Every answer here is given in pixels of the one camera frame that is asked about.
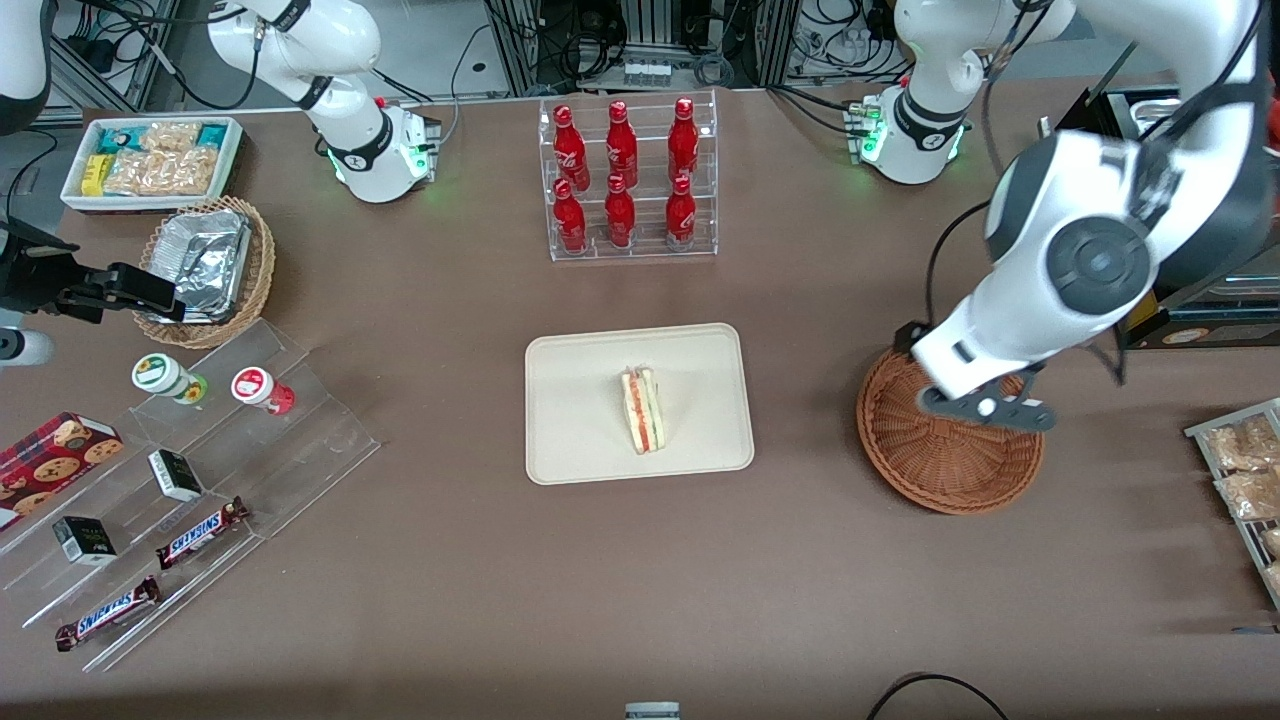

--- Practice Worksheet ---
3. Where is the small clear cracker bag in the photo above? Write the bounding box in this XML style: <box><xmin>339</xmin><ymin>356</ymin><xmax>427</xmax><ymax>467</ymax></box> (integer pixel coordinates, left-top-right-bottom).
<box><xmin>140</xmin><ymin>120</ymin><xmax>203</xmax><ymax>153</ymax></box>

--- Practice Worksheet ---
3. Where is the black hot food display case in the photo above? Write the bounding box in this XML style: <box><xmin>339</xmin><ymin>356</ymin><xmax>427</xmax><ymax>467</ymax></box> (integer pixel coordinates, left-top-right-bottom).
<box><xmin>1055</xmin><ymin>40</ymin><xmax>1280</xmax><ymax>351</ymax></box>

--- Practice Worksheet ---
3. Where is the aluminium foil container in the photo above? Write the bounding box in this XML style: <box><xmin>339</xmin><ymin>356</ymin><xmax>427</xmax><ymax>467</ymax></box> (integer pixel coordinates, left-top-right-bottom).
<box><xmin>148</xmin><ymin>208</ymin><xmax>252</xmax><ymax>324</ymax></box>

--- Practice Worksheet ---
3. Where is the beige plastic serving tray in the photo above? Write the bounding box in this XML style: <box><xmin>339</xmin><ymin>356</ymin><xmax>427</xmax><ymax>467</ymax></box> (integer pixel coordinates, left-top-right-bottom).
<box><xmin>525</xmin><ymin>322</ymin><xmax>755</xmax><ymax>486</ymax></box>

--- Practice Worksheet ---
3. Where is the black cable loop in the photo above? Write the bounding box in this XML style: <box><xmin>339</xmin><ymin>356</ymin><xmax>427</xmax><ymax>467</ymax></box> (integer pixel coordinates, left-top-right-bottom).
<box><xmin>865</xmin><ymin>672</ymin><xmax>1011</xmax><ymax>720</ymax></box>

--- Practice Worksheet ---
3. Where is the clear acrylic stepped stand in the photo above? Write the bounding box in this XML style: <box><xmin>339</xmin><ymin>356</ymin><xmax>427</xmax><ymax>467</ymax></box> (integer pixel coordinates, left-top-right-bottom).
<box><xmin>0</xmin><ymin>318</ymin><xmax>382</xmax><ymax>674</ymax></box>

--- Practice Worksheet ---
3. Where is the aluminium frame rack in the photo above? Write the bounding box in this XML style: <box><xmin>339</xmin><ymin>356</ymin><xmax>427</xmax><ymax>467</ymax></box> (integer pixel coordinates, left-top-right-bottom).
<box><xmin>484</xmin><ymin>0</ymin><xmax>803</xmax><ymax>97</ymax></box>

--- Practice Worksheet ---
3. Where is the round brown wicker basket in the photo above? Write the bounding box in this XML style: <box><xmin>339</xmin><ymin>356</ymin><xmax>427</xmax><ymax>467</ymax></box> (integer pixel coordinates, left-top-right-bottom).
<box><xmin>856</xmin><ymin>345</ymin><xmax>1045</xmax><ymax>516</ymax></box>

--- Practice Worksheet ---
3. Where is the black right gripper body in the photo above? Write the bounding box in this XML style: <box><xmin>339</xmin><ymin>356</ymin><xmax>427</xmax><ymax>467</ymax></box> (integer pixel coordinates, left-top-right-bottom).
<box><xmin>0</xmin><ymin>220</ymin><xmax>81</xmax><ymax>314</ymax></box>

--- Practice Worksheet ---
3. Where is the large clear cracker bag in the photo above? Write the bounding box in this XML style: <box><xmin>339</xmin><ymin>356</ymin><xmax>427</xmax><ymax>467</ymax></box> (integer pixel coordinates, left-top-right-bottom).
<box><xmin>104</xmin><ymin>147</ymin><xmax>218</xmax><ymax>197</ymax></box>

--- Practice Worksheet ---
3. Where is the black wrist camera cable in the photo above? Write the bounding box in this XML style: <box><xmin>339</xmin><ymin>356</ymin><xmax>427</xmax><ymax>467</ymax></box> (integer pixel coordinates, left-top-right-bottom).
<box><xmin>924</xmin><ymin>198</ymin><xmax>993</xmax><ymax>333</ymax></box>

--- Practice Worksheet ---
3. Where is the Snickers chocolate bar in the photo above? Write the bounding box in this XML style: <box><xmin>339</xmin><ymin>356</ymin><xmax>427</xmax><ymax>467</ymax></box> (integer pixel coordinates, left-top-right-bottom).
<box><xmin>155</xmin><ymin>497</ymin><xmax>251</xmax><ymax>572</ymax></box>
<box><xmin>55</xmin><ymin>575</ymin><xmax>162</xmax><ymax>653</ymax></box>

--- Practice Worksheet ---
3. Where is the clear bagged pastry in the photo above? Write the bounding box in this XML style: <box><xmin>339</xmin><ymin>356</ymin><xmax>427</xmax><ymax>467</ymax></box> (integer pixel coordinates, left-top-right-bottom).
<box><xmin>1203</xmin><ymin>415</ymin><xmax>1280</xmax><ymax>472</ymax></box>
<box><xmin>1214</xmin><ymin>470</ymin><xmax>1280</xmax><ymax>522</ymax></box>

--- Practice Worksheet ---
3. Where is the teal snack packet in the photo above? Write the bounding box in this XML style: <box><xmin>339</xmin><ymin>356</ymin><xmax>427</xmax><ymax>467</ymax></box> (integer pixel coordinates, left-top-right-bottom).
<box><xmin>95</xmin><ymin>124</ymin><xmax>153</xmax><ymax>157</ymax></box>

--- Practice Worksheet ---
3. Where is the light wicker basket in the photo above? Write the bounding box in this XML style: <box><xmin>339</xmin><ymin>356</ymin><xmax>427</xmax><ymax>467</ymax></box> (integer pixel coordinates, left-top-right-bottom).
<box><xmin>132</xmin><ymin>195</ymin><xmax>277</xmax><ymax>350</ymax></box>

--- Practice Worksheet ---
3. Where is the triangular sandwich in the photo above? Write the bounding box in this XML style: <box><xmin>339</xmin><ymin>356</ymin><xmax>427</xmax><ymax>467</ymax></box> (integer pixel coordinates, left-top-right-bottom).
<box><xmin>620</xmin><ymin>366</ymin><xmax>667</xmax><ymax>456</ymax></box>

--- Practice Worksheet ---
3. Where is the red cola bottle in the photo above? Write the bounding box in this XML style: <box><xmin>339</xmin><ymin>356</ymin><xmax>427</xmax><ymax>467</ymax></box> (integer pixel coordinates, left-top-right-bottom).
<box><xmin>604</xmin><ymin>174</ymin><xmax>638</xmax><ymax>250</ymax></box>
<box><xmin>552</xmin><ymin>178</ymin><xmax>589</xmax><ymax>255</ymax></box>
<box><xmin>665</xmin><ymin>175</ymin><xmax>698</xmax><ymax>252</ymax></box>
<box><xmin>552</xmin><ymin>104</ymin><xmax>591</xmax><ymax>189</ymax></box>
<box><xmin>667</xmin><ymin>97</ymin><xmax>700</xmax><ymax>183</ymax></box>
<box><xmin>606</xmin><ymin>100</ymin><xmax>639</xmax><ymax>187</ymax></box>

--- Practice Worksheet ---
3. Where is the green lid cup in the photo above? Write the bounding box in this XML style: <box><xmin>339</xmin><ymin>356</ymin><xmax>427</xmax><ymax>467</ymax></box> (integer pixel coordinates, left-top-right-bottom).
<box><xmin>131</xmin><ymin>352</ymin><xmax>210</xmax><ymax>406</ymax></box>

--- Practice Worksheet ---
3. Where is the clear acrylic bottle rack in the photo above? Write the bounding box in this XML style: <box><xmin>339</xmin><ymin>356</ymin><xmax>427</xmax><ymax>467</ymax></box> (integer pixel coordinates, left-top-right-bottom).
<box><xmin>538</xmin><ymin>90</ymin><xmax>719</xmax><ymax>263</ymax></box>

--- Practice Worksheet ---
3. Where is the red lid cup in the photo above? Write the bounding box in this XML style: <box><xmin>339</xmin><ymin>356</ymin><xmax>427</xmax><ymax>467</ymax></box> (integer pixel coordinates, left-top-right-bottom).
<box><xmin>230</xmin><ymin>367</ymin><xmax>297</xmax><ymax>417</ymax></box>

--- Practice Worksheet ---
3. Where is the white rectangular snack bin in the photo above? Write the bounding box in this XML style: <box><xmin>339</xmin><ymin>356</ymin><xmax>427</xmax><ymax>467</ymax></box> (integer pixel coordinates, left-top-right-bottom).
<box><xmin>60</xmin><ymin>115</ymin><xmax>246</xmax><ymax>213</ymax></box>

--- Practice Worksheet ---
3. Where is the tray of wrapped pastries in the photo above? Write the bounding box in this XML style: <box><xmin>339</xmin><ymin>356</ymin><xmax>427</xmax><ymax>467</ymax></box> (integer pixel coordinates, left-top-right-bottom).
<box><xmin>1184</xmin><ymin>398</ymin><xmax>1280</xmax><ymax>611</ymax></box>

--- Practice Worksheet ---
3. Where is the small black box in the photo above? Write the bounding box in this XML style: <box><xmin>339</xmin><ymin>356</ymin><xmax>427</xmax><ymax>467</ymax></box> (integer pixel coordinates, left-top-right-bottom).
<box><xmin>147</xmin><ymin>449</ymin><xmax>205</xmax><ymax>503</ymax></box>
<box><xmin>52</xmin><ymin>515</ymin><xmax>119</xmax><ymax>568</ymax></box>

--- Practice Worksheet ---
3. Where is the red cookie box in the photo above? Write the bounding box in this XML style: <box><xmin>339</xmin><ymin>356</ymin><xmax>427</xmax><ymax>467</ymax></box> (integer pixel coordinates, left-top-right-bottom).
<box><xmin>0</xmin><ymin>411</ymin><xmax>126</xmax><ymax>532</ymax></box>

